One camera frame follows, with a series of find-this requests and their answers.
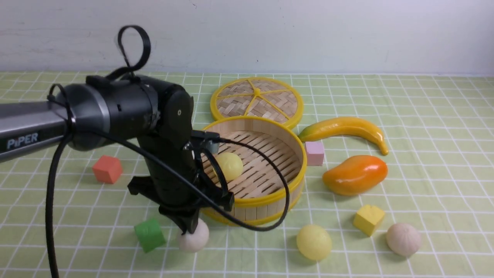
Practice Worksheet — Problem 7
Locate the green checked tablecloth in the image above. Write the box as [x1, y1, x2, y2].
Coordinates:
[0, 71, 494, 278]

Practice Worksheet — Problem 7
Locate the white bun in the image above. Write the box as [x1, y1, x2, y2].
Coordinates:
[385, 223, 422, 257]
[176, 218, 210, 253]

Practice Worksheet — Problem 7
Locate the green cube block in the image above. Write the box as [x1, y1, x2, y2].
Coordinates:
[134, 219, 166, 253]

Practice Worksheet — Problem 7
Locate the yellow bun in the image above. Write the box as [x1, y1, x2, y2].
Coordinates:
[296, 225, 332, 261]
[215, 153, 244, 182]

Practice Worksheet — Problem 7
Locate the yellow cube block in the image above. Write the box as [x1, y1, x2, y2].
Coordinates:
[353, 205, 385, 236]

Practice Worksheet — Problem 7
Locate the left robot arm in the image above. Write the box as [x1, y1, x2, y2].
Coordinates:
[0, 74, 234, 234]

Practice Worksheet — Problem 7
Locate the woven bamboo steamer lid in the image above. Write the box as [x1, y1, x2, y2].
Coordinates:
[210, 77, 304, 129]

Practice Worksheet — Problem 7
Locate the bamboo steamer tray yellow rim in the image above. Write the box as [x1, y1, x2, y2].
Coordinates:
[203, 116, 307, 225]

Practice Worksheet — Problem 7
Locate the pink cube block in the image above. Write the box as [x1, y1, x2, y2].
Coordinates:
[305, 141, 325, 166]

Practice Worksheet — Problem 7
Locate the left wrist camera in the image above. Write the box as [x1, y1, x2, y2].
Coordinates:
[190, 130, 220, 154]

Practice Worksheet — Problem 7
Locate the orange toy mango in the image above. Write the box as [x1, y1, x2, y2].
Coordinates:
[322, 155, 388, 197]

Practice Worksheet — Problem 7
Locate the yellow toy banana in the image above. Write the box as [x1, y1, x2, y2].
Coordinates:
[298, 117, 389, 156]

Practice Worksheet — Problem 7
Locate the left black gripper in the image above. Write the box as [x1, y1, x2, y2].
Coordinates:
[128, 135, 235, 235]

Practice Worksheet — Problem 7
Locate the red cube block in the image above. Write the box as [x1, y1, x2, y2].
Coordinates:
[92, 155, 122, 184]

